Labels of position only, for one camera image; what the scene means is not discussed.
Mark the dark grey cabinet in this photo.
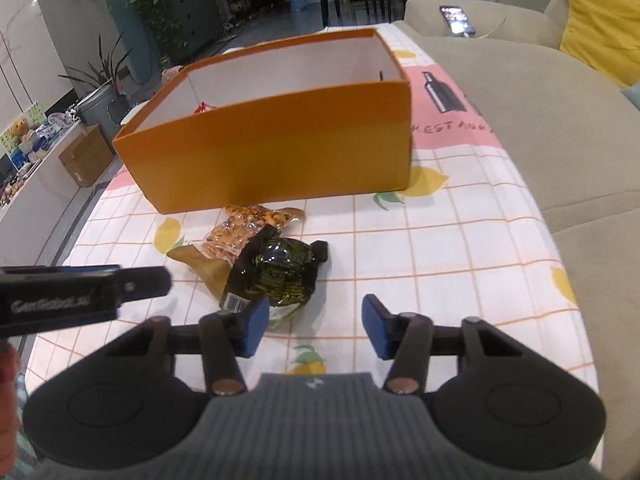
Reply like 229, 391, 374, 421
160, 0, 226, 61

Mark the yellow cushion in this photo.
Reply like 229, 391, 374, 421
559, 0, 640, 88

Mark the brown cardboard carton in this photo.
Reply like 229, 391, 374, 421
58, 124, 116, 188

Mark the cluster of plush toys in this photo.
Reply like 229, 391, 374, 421
0, 102, 81, 171

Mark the white charging cable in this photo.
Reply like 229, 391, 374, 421
470, 12, 508, 40

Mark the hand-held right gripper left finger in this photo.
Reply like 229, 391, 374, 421
107, 294, 271, 396

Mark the person's left hand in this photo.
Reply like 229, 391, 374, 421
0, 342, 22, 456

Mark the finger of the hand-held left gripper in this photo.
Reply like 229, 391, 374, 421
47, 264, 123, 278
116, 266, 174, 307

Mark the black smartphone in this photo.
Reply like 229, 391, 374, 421
439, 5, 476, 37

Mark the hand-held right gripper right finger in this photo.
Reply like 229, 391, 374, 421
361, 294, 526, 395

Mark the checked lemon print tablecloth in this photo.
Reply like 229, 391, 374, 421
22, 22, 601, 401

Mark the orange cardboard box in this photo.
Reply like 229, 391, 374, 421
111, 27, 413, 215

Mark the white low cabinet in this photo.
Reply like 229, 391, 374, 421
0, 120, 88, 226

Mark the orange nut snack packet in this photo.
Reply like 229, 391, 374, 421
166, 203, 307, 308

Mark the dark green snack packet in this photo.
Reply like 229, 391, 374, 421
218, 225, 331, 331

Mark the beige sofa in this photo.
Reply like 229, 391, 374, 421
402, 0, 640, 480

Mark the teal patterned cloth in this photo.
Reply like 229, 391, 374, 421
15, 375, 40, 471

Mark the potted plant in grey pot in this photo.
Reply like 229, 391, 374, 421
57, 35, 136, 153

